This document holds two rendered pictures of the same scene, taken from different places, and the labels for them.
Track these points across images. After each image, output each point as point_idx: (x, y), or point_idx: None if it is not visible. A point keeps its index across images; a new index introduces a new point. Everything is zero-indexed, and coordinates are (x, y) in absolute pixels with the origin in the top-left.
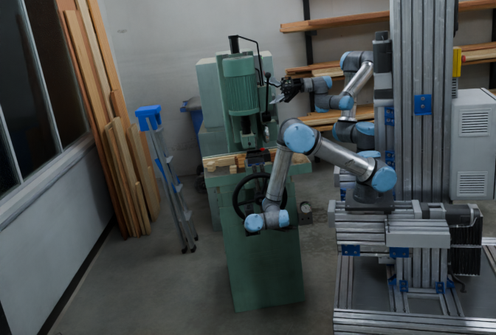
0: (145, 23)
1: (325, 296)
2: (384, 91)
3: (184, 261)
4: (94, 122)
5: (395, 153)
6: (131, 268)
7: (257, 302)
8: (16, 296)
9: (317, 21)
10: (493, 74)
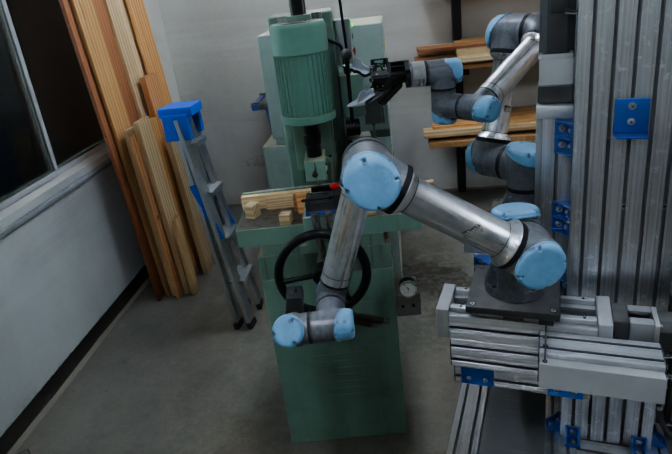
0: None
1: (442, 426)
2: (558, 90)
3: (235, 343)
4: (108, 124)
5: (570, 207)
6: (156, 349)
7: (327, 430)
8: None
9: None
10: None
